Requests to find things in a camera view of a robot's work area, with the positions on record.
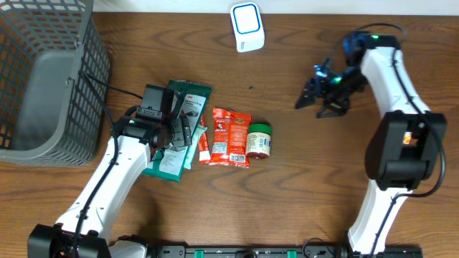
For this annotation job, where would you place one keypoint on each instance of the red candy bag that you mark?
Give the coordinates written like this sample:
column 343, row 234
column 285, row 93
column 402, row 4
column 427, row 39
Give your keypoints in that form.
column 230, row 138

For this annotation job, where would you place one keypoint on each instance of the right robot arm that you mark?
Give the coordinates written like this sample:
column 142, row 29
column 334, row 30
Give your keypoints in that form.
column 405, row 158

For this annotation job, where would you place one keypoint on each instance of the grey plastic mesh basket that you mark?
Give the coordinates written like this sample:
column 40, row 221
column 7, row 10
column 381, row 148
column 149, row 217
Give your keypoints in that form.
column 54, row 69

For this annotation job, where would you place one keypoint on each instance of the white barcode scanner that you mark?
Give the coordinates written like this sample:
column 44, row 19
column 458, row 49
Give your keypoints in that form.
column 247, row 27

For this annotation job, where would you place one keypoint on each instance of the red tube package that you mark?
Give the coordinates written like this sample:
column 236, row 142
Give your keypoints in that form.
column 204, row 153

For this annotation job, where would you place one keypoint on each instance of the small orange white box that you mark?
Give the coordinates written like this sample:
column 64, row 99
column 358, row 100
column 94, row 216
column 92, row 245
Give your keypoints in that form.
column 407, row 138

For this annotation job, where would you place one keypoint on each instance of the white green 3M package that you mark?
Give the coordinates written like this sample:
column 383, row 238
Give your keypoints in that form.
column 190, row 100

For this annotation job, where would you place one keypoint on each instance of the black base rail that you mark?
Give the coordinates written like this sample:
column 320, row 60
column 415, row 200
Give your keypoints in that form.
column 309, row 251

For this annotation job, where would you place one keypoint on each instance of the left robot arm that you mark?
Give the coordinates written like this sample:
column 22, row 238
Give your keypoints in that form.
column 84, row 229

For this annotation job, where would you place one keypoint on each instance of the green lid white jar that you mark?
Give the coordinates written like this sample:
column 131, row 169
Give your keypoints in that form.
column 258, row 142

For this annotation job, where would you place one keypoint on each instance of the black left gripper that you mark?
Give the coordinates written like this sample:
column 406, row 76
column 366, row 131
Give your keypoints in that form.
column 184, row 128

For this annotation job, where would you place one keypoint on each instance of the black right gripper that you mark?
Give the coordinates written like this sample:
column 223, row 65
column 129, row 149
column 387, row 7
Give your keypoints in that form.
column 338, row 108

